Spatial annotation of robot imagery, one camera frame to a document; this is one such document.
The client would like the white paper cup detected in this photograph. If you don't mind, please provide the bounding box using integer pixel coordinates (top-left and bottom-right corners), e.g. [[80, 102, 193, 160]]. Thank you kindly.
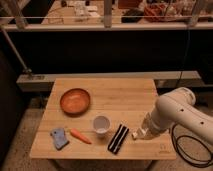
[[93, 116, 110, 136]]

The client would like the orange wooden bowl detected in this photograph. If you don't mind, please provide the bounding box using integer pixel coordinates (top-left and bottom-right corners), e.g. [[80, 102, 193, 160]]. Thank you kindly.
[[60, 88, 90, 115]]

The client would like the orange toy carrot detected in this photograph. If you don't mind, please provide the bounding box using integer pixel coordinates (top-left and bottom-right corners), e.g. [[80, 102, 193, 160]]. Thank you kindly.
[[70, 129, 91, 144]]

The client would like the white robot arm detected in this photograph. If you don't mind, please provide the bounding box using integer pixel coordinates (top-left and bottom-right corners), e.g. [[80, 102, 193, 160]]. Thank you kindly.
[[137, 87, 213, 145]]

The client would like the black floor cable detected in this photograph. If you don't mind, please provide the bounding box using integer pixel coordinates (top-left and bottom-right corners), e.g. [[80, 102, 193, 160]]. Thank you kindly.
[[169, 123, 213, 169]]

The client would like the grey metal rail beam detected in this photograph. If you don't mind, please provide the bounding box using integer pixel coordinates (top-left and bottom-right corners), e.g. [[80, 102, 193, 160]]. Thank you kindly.
[[16, 71, 201, 92]]

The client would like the red basket on shelf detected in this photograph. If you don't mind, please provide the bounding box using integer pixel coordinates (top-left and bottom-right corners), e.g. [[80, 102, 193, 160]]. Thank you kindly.
[[144, 3, 177, 22]]

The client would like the blue sponge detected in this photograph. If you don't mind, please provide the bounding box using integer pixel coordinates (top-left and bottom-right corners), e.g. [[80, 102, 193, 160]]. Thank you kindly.
[[50, 128, 69, 150]]

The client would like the white plastic bottle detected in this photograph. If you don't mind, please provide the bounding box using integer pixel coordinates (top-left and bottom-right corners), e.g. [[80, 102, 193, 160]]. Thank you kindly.
[[132, 132, 138, 140]]

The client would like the diagonal metal strut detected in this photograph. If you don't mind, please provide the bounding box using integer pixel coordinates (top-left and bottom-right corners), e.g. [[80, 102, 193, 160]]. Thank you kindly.
[[0, 26, 32, 77]]

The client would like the black object on shelf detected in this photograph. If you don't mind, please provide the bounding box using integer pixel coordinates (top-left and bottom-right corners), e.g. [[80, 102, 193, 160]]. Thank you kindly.
[[121, 9, 143, 23]]

